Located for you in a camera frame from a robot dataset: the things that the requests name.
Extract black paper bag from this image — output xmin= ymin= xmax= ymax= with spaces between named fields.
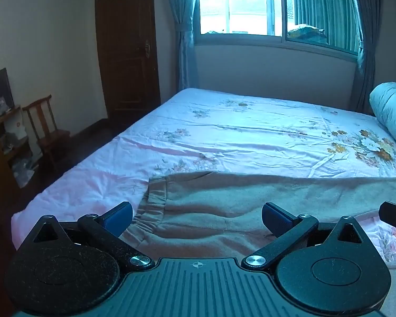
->
xmin=0 ymin=68 xmax=15 ymax=113

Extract bundle on window sill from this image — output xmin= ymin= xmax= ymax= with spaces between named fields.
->
xmin=288 ymin=23 xmax=328 ymax=44

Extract beige pants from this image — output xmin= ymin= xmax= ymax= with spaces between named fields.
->
xmin=119 ymin=171 xmax=396 ymax=262

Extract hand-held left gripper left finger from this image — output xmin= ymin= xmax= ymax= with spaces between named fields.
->
xmin=33 ymin=201 xmax=155 ymax=270

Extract wooden shelf cabinet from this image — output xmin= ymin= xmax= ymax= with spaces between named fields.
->
xmin=0 ymin=105 xmax=34 ymax=212

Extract brown wooden door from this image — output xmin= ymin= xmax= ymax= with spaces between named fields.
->
xmin=95 ymin=0 xmax=162 ymax=123

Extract green striped inner curtain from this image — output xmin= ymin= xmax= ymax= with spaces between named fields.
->
xmin=292 ymin=0 xmax=361 ymax=53

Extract small wooden chair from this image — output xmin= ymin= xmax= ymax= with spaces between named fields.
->
xmin=22 ymin=94 xmax=71 ymax=170

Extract window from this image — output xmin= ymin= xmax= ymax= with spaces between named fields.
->
xmin=194 ymin=0 xmax=364 ymax=58

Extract rolled light blue quilt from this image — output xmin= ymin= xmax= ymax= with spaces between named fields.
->
xmin=369 ymin=81 xmax=396 ymax=151

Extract bed with floral sheet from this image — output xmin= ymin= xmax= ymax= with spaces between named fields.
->
xmin=11 ymin=87 xmax=396 ymax=271

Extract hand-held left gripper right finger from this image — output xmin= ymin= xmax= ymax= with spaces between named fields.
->
xmin=242 ymin=202 xmax=365 ymax=269

